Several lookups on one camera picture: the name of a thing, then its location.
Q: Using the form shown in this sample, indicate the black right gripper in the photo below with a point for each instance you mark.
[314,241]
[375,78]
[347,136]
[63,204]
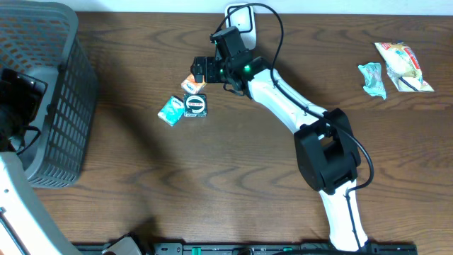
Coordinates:
[204,69]

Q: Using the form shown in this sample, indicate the orange small box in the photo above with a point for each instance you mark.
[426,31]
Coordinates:
[191,86]

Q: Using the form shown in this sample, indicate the black round-logo packet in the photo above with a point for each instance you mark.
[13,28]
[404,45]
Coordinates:
[195,105]

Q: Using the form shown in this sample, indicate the teal small box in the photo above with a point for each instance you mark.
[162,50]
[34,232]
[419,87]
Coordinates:
[172,111]

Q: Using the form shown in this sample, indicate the teal snack packet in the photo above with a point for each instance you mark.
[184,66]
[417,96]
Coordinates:
[374,86]

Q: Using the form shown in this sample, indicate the yellow snack bag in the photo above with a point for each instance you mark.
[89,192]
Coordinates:
[402,67]

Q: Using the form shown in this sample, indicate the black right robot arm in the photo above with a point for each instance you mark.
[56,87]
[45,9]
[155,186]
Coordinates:
[327,152]

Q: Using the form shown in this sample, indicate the white barcode scanner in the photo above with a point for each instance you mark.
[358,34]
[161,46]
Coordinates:
[244,20]

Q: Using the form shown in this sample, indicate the grey plastic mesh basket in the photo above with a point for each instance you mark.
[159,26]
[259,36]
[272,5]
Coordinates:
[39,39]

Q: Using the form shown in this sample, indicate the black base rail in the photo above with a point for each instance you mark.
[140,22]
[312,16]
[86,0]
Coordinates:
[130,243]

